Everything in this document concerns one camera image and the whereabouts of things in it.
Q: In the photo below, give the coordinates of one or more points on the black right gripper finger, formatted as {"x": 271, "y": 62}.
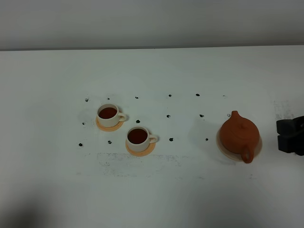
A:
{"x": 290, "y": 127}
{"x": 291, "y": 144}

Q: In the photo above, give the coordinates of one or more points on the brown clay teapot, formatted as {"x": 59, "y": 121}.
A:
{"x": 240, "y": 136}

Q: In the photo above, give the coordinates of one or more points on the beige teapot saucer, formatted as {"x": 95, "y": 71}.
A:
{"x": 233, "y": 156}

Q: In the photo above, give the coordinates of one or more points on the orange coaster near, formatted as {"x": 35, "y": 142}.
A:
{"x": 145, "y": 152}

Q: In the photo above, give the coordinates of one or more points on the orange coaster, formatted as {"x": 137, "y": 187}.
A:
{"x": 108, "y": 125}
{"x": 145, "y": 152}

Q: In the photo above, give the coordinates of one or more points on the white teacup near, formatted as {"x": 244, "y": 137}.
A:
{"x": 138, "y": 139}

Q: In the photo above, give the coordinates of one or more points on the white teacup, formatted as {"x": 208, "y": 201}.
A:
{"x": 138, "y": 139}
{"x": 108, "y": 115}

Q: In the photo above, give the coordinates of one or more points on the orange coaster far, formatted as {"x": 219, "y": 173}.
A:
{"x": 108, "y": 125}

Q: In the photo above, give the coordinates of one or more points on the white teacup far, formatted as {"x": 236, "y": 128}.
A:
{"x": 108, "y": 115}

